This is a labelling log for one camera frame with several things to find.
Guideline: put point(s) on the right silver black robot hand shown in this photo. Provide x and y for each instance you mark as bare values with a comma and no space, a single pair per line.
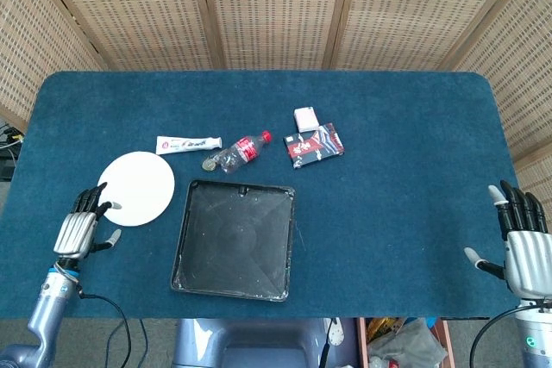
524,256

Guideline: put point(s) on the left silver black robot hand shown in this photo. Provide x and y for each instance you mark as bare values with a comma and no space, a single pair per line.
77,230

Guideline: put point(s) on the white round plate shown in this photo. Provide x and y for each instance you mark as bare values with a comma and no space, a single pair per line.
137,189

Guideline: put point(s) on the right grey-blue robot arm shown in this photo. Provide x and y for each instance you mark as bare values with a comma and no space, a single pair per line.
535,333

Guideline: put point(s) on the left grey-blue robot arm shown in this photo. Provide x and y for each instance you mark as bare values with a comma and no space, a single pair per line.
43,312

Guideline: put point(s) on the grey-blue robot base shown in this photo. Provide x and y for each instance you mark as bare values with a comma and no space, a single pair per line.
250,344

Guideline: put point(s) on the black square tray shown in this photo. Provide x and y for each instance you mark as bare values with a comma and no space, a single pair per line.
235,238

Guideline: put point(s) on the white toothpaste tube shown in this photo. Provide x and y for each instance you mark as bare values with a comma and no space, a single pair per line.
185,144

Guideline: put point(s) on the wooden box of clutter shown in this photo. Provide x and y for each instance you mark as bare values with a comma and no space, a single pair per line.
403,342

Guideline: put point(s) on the small round metal tin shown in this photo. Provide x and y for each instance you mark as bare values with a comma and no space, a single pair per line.
210,164

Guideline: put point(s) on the empty cola plastic bottle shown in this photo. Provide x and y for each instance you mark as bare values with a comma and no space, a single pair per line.
243,151

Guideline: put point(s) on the blue felt table cover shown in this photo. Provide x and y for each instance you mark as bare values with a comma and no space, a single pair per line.
276,126

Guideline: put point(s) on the white pink small box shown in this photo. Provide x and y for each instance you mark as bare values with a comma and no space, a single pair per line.
307,120

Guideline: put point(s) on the woven bamboo folding screen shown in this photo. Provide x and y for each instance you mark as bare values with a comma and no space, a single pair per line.
276,10

